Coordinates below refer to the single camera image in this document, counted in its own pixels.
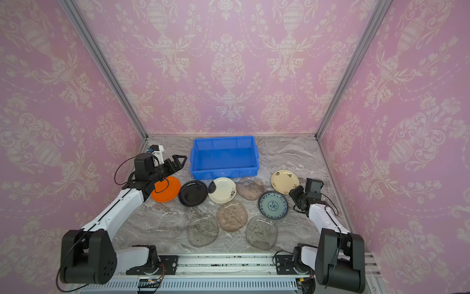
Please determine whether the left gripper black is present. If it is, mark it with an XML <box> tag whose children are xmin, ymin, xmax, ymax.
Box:
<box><xmin>149</xmin><ymin>154</ymin><xmax>188</xmax><ymax>184</ymax></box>

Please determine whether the cream plate with characters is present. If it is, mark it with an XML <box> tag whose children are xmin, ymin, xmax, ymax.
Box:
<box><xmin>270</xmin><ymin>170</ymin><xmax>300</xmax><ymax>195</ymax></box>

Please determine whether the brownish glass plate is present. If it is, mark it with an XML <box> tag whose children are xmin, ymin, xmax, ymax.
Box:
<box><xmin>236</xmin><ymin>176</ymin><xmax>265</xmax><ymax>201</ymax></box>
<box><xmin>216</xmin><ymin>201</ymin><xmax>248</xmax><ymax>233</ymax></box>

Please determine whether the clear glass plate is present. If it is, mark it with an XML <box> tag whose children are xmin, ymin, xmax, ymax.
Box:
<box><xmin>187</xmin><ymin>214</ymin><xmax>219</xmax><ymax>247</ymax></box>
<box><xmin>246</xmin><ymin>215</ymin><xmax>279</xmax><ymax>251</ymax></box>
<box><xmin>141</xmin><ymin>206</ymin><xmax>188</xmax><ymax>240</ymax></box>

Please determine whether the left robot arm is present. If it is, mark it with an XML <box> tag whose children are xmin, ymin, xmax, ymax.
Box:
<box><xmin>56</xmin><ymin>151</ymin><xmax>187</xmax><ymax>287</ymax></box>

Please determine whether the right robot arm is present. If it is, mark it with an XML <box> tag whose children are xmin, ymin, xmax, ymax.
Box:
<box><xmin>289</xmin><ymin>178</ymin><xmax>366</xmax><ymax>294</ymax></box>

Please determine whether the blue plastic bin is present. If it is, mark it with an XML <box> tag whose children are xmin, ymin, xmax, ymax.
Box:
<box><xmin>190</xmin><ymin>136</ymin><xmax>259</xmax><ymax>180</ymax></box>

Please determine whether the blue patterned porcelain plate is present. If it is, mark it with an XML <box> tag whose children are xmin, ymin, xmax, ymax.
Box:
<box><xmin>258</xmin><ymin>192</ymin><xmax>288</xmax><ymax>220</ymax></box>

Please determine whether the orange plate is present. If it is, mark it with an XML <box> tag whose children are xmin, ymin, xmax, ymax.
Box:
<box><xmin>151</xmin><ymin>176</ymin><xmax>181</xmax><ymax>203</ymax></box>

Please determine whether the black round plate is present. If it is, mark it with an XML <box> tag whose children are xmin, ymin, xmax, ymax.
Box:
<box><xmin>178</xmin><ymin>180</ymin><xmax>208</xmax><ymax>207</ymax></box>

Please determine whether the cream plate with flowers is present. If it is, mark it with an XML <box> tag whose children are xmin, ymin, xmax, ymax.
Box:
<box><xmin>208</xmin><ymin>177</ymin><xmax>237</xmax><ymax>204</ymax></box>

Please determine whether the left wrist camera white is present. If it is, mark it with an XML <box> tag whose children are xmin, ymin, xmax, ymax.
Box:
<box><xmin>148</xmin><ymin>145</ymin><xmax>164</xmax><ymax>164</ymax></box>

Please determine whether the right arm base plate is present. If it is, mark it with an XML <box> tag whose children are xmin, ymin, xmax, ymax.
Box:
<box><xmin>272</xmin><ymin>254</ymin><xmax>315</xmax><ymax>276</ymax></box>

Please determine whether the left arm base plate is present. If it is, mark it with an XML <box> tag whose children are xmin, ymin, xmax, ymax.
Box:
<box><xmin>126</xmin><ymin>256</ymin><xmax>179</xmax><ymax>276</ymax></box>

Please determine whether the aluminium mounting rail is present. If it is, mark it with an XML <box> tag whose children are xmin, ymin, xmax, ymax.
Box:
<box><xmin>78</xmin><ymin>252</ymin><xmax>386</xmax><ymax>294</ymax></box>

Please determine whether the small circuit board with wires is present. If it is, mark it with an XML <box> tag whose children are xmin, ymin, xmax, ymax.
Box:
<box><xmin>137</xmin><ymin>278</ymin><xmax>164</xmax><ymax>292</ymax></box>

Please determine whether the left aluminium corner post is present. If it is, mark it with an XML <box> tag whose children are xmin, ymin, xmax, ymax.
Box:
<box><xmin>59</xmin><ymin>0</ymin><xmax>148</xmax><ymax>141</ymax></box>

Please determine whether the aluminium corner post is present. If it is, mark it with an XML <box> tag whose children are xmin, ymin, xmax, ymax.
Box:
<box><xmin>59</xmin><ymin>0</ymin><xmax>148</xmax><ymax>141</ymax></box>
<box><xmin>316</xmin><ymin>0</ymin><xmax>392</xmax><ymax>141</ymax></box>

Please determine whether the right aluminium corner post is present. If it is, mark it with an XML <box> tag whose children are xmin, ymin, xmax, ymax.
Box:
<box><xmin>316</xmin><ymin>0</ymin><xmax>392</xmax><ymax>141</ymax></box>

